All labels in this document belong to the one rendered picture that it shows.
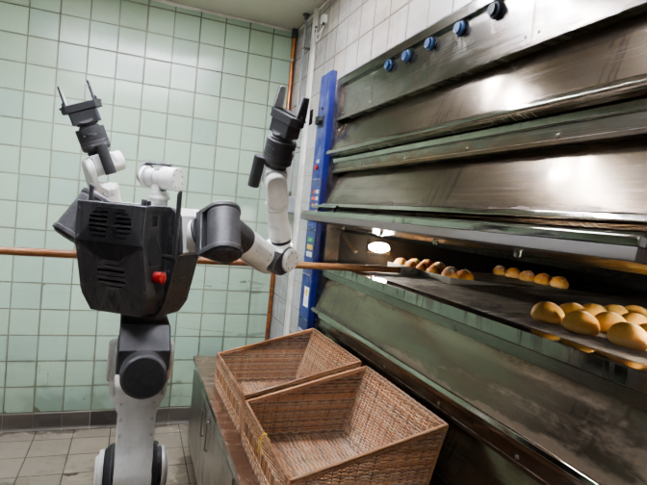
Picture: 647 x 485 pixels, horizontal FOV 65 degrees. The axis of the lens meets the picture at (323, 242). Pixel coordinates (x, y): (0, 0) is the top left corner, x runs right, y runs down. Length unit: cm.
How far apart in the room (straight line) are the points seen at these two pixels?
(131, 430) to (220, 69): 237
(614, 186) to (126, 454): 142
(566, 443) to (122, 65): 294
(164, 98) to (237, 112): 45
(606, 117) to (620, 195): 18
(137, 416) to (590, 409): 117
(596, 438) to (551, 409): 13
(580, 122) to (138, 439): 142
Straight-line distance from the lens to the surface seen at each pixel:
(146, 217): 132
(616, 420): 122
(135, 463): 167
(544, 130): 137
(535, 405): 135
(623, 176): 120
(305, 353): 256
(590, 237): 102
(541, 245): 110
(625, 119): 122
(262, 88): 345
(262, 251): 150
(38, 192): 333
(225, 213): 139
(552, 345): 129
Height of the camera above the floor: 141
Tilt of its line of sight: 3 degrees down
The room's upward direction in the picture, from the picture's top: 6 degrees clockwise
